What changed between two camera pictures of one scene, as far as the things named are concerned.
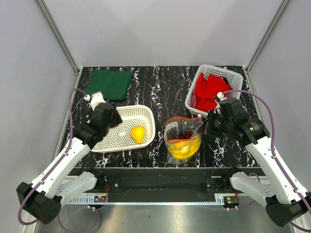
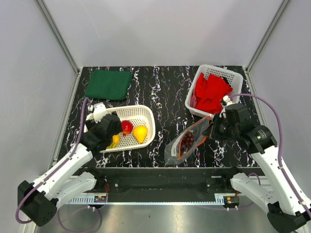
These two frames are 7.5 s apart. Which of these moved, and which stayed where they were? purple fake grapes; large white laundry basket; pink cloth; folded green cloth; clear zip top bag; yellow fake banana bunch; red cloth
Moved: yellow fake banana bunch; clear zip top bag; purple fake grapes
Stayed: folded green cloth; red cloth; large white laundry basket; pink cloth
